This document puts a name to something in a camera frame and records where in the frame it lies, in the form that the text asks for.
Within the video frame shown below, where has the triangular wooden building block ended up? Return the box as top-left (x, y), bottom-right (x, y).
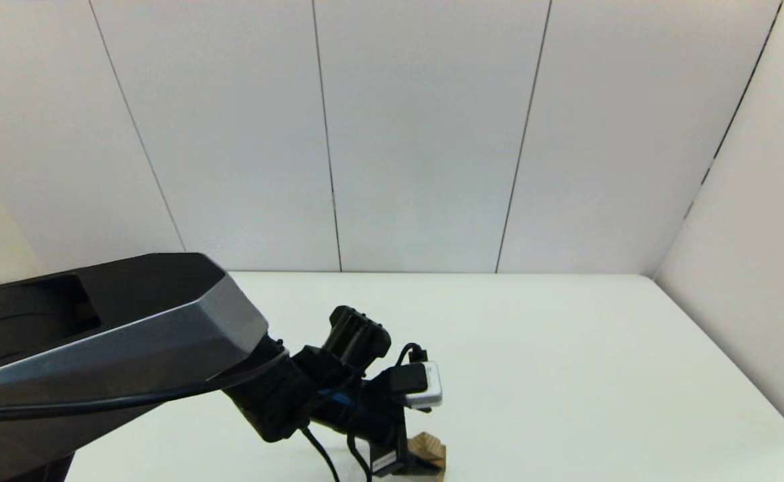
top-left (408, 432), bottom-right (447, 469)

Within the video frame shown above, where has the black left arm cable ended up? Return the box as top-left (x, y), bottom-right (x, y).
top-left (0, 341), bottom-right (429, 482)

